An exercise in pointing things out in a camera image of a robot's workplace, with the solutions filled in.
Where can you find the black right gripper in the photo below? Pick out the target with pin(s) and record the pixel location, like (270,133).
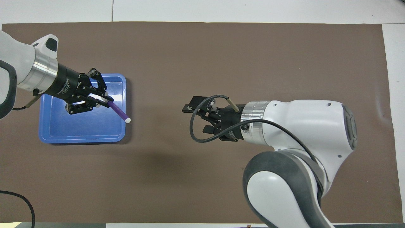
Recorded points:
(229,122)

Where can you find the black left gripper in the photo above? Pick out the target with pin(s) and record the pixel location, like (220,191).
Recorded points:
(65,84)

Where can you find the purple marker pen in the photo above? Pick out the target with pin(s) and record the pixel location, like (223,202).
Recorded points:
(118,111)

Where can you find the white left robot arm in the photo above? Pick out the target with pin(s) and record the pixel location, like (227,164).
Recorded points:
(19,60)

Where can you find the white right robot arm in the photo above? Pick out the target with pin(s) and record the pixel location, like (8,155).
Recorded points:
(300,126)

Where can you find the blue plastic tray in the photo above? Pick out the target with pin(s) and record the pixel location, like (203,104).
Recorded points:
(79,129)

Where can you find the brown table mat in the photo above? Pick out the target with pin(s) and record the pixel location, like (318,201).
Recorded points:
(202,57)

